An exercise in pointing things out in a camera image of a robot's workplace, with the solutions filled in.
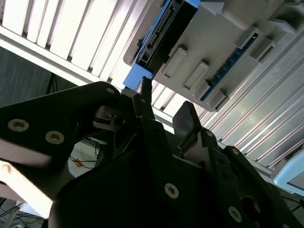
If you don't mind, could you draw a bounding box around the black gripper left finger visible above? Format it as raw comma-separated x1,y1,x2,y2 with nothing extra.
0,77,187,203

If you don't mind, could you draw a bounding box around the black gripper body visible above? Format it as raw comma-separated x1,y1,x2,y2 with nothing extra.
47,147,226,228

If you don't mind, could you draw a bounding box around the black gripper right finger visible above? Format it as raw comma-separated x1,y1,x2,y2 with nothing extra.
172,101,293,228

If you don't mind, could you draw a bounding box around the hard disk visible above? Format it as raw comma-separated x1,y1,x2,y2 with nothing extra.
123,0,202,92

